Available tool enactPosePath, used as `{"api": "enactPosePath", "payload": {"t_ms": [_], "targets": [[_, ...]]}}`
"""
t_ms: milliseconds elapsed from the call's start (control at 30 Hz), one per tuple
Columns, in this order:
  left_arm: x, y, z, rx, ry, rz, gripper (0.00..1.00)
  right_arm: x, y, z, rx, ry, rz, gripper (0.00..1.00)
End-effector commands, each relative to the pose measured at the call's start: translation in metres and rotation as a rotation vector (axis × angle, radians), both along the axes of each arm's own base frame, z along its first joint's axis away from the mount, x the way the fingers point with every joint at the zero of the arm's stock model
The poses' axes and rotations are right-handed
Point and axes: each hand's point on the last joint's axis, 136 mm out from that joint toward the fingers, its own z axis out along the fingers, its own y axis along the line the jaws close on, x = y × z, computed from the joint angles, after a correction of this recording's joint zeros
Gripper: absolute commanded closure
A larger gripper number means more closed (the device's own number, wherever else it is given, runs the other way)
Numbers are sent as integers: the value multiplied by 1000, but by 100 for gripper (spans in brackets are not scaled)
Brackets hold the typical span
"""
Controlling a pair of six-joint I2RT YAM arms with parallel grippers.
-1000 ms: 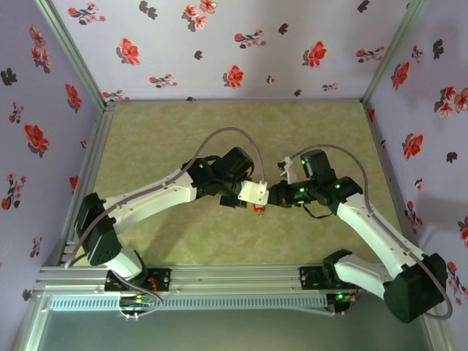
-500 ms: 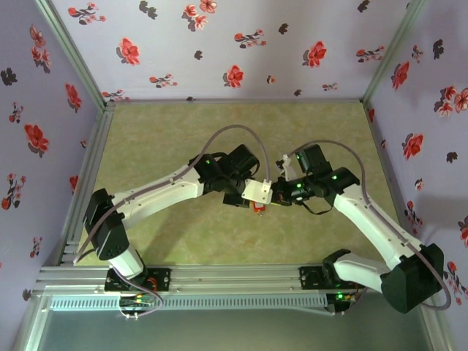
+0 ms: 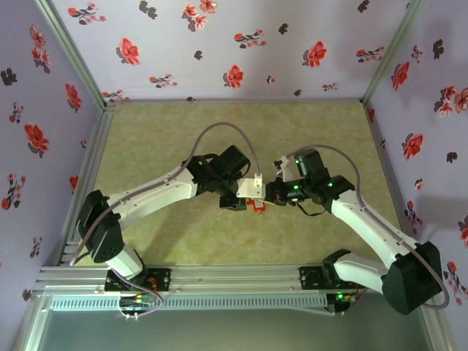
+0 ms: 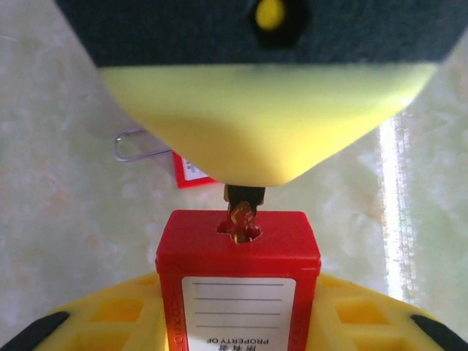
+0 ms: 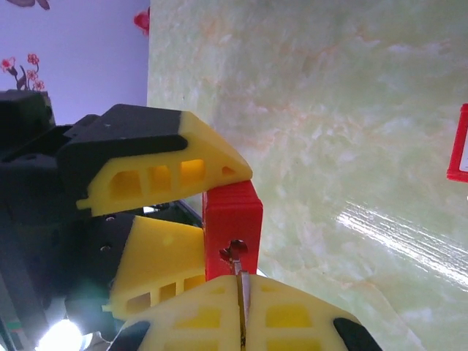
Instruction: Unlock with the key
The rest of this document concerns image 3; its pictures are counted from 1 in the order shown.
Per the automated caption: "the red padlock with white label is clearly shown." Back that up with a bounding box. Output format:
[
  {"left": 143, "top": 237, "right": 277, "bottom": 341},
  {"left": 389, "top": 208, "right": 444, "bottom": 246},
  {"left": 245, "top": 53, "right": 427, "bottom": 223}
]
[{"left": 246, "top": 198, "right": 267, "bottom": 214}]

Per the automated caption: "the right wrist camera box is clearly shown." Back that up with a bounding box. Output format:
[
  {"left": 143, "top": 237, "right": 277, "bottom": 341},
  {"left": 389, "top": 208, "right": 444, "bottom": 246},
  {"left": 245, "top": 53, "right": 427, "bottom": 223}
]
[{"left": 273, "top": 155, "right": 295, "bottom": 181}]

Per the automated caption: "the thin black cable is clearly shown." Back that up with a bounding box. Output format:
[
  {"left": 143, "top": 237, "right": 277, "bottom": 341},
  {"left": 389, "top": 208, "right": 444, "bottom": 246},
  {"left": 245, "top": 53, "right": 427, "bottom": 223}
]
[{"left": 295, "top": 199, "right": 328, "bottom": 217}]

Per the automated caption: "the right grey camera cable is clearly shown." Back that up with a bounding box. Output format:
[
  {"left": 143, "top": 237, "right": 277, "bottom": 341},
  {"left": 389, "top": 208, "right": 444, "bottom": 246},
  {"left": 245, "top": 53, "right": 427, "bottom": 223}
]
[{"left": 287, "top": 144, "right": 450, "bottom": 311}]

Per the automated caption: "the grey camera cable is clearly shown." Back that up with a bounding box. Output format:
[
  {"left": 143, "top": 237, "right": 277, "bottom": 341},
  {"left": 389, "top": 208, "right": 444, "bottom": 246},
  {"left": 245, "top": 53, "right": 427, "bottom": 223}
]
[
  {"left": 287, "top": 144, "right": 450, "bottom": 311},
  {"left": 69, "top": 122, "right": 263, "bottom": 266}
]

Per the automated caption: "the left grey camera cable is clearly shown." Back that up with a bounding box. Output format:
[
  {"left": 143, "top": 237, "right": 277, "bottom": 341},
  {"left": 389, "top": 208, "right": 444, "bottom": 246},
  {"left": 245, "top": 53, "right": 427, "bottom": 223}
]
[{"left": 69, "top": 122, "right": 263, "bottom": 266}]

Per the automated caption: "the aluminium frame profile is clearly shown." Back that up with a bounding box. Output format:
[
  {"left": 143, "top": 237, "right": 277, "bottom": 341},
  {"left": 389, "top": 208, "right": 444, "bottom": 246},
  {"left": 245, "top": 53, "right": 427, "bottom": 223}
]
[
  {"left": 34, "top": 0, "right": 110, "bottom": 107},
  {"left": 35, "top": 265, "right": 437, "bottom": 293},
  {"left": 363, "top": 102, "right": 427, "bottom": 263},
  {"left": 416, "top": 290, "right": 449, "bottom": 351},
  {"left": 109, "top": 97, "right": 365, "bottom": 104},
  {"left": 12, "top": 292, "right": 50, "bottom": 351},
  {"left": 43, "top": 104, "right": 116, "bottom": 268},
  {"left": 361, "top": 0, "right": 427, "bottom": 103}
]

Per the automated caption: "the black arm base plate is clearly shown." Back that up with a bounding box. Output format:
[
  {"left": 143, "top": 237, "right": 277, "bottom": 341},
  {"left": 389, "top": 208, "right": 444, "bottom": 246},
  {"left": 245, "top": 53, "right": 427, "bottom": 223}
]
[
  {"left": 298, "top": 265, "right": 366, "bottom": 292},
  {"left": 105, "top": 268, "right": 172, "bottom": 293}
]

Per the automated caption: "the slotted grey cable duct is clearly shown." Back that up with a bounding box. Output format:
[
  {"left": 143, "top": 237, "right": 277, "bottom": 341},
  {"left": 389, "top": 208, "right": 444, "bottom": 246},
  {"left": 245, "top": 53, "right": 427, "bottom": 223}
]
[{"left": 49, "top": 294, "right": 327, "bottom": 312}]

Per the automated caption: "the grey base cable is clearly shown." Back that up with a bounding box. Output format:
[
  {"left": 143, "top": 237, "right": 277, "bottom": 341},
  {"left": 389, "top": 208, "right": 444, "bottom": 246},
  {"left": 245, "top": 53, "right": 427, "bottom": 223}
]
[{"left": 116, "top": 272, "right": 167, "bottom": 321}]

